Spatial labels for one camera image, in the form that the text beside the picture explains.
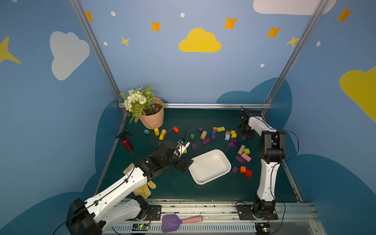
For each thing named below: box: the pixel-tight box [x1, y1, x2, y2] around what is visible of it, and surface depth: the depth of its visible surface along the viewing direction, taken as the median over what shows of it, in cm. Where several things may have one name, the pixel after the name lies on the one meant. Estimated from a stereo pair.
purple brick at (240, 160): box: [235, 155, 246, 165], surface depth 95 cm
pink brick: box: [240, 152, 252, 163], surface depth 97 cm
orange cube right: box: [239, 165, 247, 174], surface depth 90 cm
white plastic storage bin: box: [188, 149, 232, 186], surface depth 92 cm
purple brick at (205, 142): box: [202, 138, 211, 146], surface depth 104 cm
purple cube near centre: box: [191, 143, 198, 151], surface depth 100 cm
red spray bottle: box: [115, 129, 135, 152], surface depth 92 cm
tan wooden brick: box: [200, 130, 208, 141], surface depth 106 cm
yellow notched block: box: [230, 130, 237, 139], surface depth 106 cm
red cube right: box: [244, 169, 253, 178], surface depth 88 cm
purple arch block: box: [228, 138, 238, 148], surface depth 103 cm
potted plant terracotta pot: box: [119, 83, 165, 130], surface depth 92 cm
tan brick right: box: [237, 144, 246, 156], surface depth 100 cm
